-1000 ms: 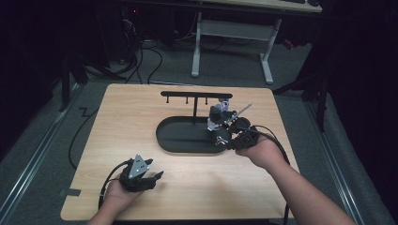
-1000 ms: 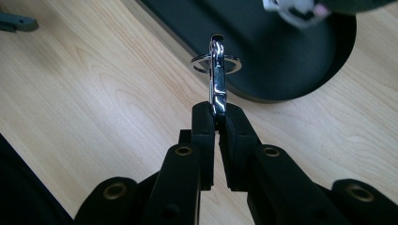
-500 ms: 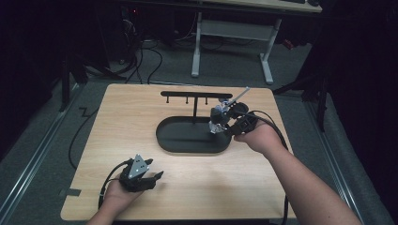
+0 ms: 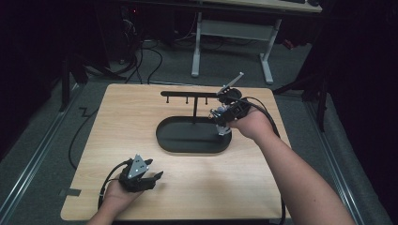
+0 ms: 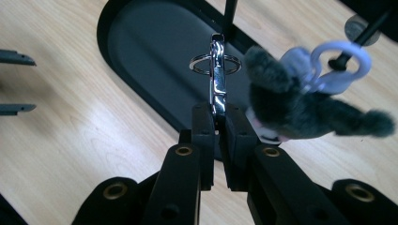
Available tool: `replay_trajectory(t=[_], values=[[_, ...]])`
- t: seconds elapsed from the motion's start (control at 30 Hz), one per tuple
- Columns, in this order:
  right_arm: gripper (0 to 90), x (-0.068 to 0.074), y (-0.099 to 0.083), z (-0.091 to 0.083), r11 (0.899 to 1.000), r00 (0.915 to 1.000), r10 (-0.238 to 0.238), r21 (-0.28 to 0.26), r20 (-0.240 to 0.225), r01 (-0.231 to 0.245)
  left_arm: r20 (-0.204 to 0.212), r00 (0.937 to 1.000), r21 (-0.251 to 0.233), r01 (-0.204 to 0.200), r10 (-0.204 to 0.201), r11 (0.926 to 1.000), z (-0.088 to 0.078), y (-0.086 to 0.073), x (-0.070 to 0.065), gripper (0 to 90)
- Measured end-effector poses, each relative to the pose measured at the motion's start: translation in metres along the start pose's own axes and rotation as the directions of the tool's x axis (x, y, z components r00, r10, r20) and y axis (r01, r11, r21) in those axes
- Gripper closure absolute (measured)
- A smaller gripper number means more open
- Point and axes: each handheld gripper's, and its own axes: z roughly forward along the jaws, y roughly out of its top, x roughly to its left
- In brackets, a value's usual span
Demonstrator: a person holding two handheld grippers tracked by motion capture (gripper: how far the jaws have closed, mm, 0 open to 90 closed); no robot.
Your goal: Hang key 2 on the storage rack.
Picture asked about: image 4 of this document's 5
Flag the grey tape strip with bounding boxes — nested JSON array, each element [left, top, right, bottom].
[[58, 187, 82, 198]]

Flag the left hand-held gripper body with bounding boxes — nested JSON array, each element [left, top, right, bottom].
[[118, 154, 157, 193]]

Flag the white metal frame desk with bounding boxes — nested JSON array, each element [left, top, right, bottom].
[[190, 0, 324, 85]]

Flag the metal floor rail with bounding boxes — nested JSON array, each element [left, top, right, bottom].
[[0, 83, 83, 225], [303, 99, 368, 225]]

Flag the dark metal stand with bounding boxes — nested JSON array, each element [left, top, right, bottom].
[[271, 59, 331, 133], [58, 52, 128, 113]]

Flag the bundle of black cables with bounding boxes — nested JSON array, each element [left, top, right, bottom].
[[120, 8, 164, 85]]

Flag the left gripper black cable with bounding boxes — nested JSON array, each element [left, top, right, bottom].
[[97, 158, 132, 211]]

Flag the person's right hand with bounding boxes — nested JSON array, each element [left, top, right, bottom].
[[226, 106, 279, 143]]

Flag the person's left hand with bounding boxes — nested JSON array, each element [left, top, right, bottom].
[[100, 178, 145, 214]]

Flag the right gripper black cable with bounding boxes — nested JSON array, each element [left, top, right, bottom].
[[238, 97, 287, 225]]

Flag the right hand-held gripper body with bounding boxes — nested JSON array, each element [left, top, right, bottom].
[[216, 71, 253, 125]]

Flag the black floor cable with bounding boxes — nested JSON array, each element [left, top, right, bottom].
[[68, 106, 101, 171]]

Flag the black hook stand with tray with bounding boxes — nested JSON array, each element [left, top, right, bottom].
[[155, 89, 234, 155]]

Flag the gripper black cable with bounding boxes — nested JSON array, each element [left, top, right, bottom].
[[97, 158, 132, 211], [238, 97, 287, 225]]

